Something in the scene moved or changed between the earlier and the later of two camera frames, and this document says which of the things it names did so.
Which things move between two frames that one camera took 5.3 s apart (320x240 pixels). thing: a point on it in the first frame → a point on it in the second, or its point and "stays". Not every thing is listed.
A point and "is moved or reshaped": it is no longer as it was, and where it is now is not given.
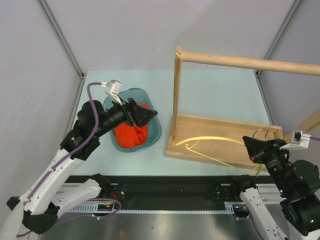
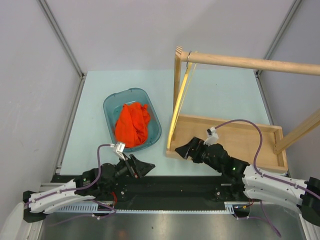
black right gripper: (258, 148) → (195, 143)
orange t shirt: (127, 135) stays
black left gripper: (137, 115) → (136, 168)
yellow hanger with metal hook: (257, 171) is moved or reshaped
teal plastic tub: (154, 125) stays
